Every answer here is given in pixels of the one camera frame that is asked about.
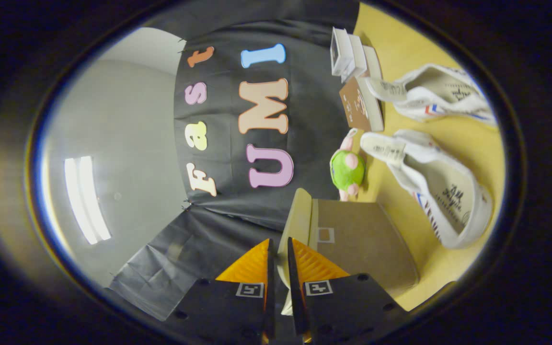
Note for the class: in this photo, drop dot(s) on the reddish brown book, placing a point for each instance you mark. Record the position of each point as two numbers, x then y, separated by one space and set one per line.
374 62

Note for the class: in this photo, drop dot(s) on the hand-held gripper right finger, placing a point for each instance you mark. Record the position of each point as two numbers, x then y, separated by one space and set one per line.
295 297

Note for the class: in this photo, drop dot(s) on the beige fabric storage box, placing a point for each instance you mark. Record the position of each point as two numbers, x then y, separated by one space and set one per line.
357 239

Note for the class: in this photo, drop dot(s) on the ceiling light panel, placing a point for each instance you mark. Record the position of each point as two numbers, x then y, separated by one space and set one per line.
86 201

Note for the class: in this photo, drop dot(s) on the white canvas shoe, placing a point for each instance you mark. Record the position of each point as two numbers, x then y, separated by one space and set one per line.
453 201
448 91

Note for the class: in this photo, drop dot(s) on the brown cover book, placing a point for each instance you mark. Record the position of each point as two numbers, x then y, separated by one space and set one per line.
355 103

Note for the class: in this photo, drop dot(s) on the green pink plush toy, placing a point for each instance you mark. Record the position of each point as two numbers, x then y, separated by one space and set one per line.
345 170

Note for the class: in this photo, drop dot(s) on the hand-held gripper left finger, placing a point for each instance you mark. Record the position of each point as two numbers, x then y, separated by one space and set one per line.
270 297

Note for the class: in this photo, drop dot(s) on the white grey patterned book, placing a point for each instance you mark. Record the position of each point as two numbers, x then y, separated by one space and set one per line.
358 57

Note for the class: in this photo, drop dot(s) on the white book with portrait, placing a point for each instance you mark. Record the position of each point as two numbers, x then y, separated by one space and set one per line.
340 50

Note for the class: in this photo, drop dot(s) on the black backdrop cloth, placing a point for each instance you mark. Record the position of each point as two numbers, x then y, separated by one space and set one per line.
228 201

